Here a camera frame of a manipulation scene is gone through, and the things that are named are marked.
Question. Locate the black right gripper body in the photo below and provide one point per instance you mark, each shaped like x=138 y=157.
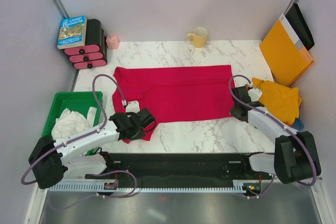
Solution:
x=232 y=110

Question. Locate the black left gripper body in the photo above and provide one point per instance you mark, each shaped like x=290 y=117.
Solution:
x=138 y=136

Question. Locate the crimson red t-shirt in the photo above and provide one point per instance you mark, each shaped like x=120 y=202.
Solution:
x=178 y=94

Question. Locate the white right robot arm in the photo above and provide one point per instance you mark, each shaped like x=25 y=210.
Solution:
x=295 y=157

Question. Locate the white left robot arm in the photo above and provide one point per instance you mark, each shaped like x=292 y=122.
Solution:
x=49 y=158

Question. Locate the folded mustard yellow t-shirt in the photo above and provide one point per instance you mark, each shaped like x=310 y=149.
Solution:
x=281 y=101

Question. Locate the green plastic tray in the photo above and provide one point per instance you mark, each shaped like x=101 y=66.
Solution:
x=74 y=101

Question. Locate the folded blue t-shirt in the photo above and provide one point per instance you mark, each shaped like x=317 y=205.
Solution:
x=298 y=124

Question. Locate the white crumpled t-shirt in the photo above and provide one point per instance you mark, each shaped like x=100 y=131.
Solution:
x=72 y=122

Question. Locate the orange padded envelope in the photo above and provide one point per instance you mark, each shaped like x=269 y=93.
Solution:
x=285 y=53

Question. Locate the black pink drawer organizer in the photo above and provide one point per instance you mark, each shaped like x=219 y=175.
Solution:
x=94 y=53

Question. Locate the yellow ceramic mug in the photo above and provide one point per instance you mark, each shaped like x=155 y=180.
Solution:
x=198 y=37

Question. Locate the small pink box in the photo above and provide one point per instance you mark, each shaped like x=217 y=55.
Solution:
x=112 y=41

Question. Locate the black folder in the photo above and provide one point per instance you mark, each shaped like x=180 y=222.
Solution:
x=298 y=23

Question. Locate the blue treehouse paperback book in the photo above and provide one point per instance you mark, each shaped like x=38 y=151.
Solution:
x=72 y=32

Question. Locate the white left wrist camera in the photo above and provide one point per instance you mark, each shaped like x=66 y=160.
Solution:
x=132 y=106

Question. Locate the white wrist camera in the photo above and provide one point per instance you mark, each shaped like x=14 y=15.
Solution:
x=132 y=106
x=254 y=93

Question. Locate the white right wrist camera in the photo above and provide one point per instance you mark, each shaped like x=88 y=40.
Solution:
x=254 y=93

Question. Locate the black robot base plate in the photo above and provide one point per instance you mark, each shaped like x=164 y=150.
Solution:
x=176 y=170

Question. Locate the white slotted cable duct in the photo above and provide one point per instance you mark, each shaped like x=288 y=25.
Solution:
x=104 y=187

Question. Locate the aluminium frame rail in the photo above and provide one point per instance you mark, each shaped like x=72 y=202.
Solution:
x=36 y=205

